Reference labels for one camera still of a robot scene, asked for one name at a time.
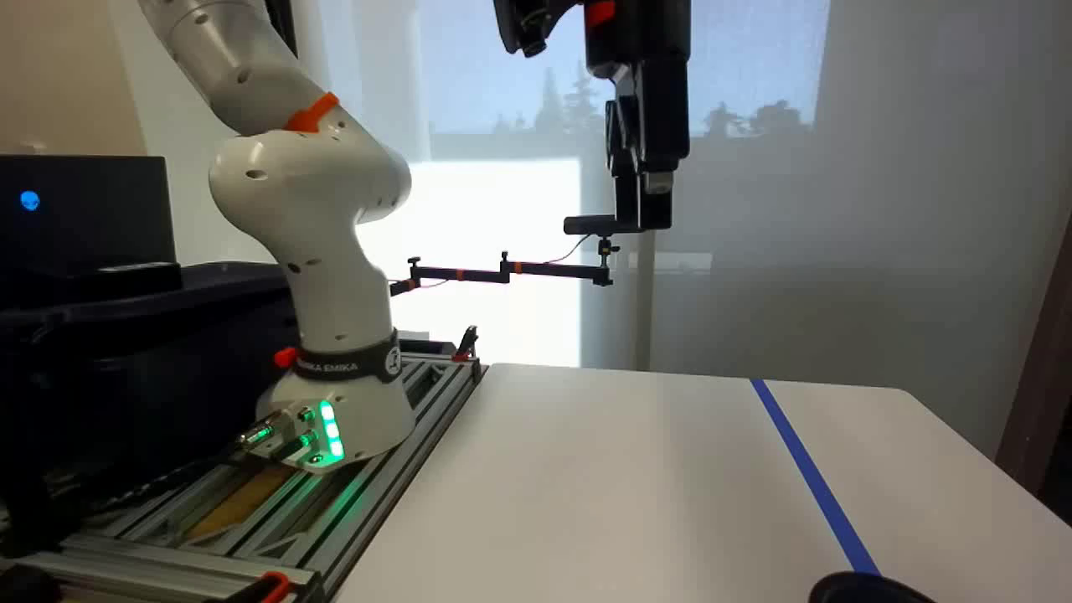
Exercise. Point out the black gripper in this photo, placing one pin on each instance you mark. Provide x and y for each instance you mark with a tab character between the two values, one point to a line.
662	69

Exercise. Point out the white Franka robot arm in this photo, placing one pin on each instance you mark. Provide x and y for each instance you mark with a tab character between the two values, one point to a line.
301	189

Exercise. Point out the black cup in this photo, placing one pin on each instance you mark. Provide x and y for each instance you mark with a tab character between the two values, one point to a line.
871	592

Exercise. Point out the white translucent window curtain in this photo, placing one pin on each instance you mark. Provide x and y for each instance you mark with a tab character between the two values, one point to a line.
491	222

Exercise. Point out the long blue tape strip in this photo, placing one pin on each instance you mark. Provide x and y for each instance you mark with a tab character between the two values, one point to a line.
808	470

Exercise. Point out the black plastic bin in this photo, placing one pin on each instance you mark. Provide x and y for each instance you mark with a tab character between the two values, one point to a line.
134	368

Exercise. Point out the black box with blue light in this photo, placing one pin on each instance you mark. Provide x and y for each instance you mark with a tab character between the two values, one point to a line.
79	213

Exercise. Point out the small black external camera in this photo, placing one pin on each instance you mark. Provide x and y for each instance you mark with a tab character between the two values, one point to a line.
589	227

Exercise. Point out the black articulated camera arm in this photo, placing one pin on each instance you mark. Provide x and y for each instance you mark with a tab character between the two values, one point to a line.
502	273

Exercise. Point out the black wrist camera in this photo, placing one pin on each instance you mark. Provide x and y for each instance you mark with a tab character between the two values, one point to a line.
536	22

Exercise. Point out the aluminium extrusion base frame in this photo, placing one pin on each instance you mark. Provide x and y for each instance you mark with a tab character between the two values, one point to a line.
280	522

